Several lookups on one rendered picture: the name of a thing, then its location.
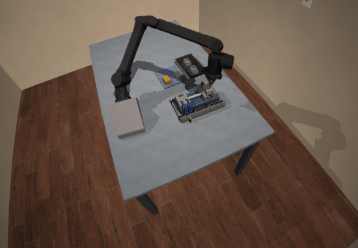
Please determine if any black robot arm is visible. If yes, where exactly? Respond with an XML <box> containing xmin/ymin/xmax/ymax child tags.
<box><xmin>111</xmin><ymin>16</ymin><xmax>234</xmax><ymax>103</ymax></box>

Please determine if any yellow brass block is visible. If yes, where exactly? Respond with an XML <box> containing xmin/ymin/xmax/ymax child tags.
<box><xmin>162</xmin><ymin>75</ymin><xmax>171</xmax><ymax>85</ymax></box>

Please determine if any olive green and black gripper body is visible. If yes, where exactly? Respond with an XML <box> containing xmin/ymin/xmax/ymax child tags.
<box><xmin>203</xmin><ymin>65</ymin><xmax>222</xmax><ymax>81</ymax></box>

